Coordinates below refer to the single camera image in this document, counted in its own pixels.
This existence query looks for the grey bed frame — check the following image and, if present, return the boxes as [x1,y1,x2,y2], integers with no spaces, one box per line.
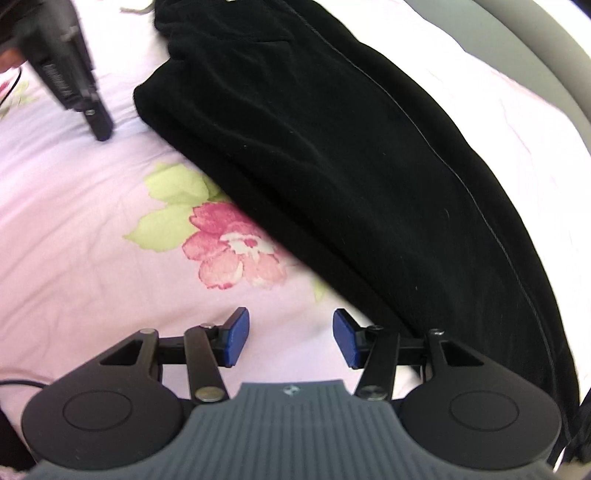
[402,0,591,160]

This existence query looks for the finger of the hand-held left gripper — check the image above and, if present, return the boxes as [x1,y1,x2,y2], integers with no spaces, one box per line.
[79,95,115,142]

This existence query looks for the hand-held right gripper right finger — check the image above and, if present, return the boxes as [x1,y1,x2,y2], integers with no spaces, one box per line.
[332,308,486,400]

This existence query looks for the black cable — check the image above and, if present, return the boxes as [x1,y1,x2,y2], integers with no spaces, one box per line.
[0,65,25,108]

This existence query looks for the pink floral bed sheet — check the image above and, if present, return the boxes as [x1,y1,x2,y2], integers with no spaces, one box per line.
[0,0,591,416]

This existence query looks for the black pants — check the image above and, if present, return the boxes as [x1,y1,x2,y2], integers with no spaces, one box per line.
[133,0,581,423]

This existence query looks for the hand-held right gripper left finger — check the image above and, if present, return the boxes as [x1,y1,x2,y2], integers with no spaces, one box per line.
[99,307,251,403]

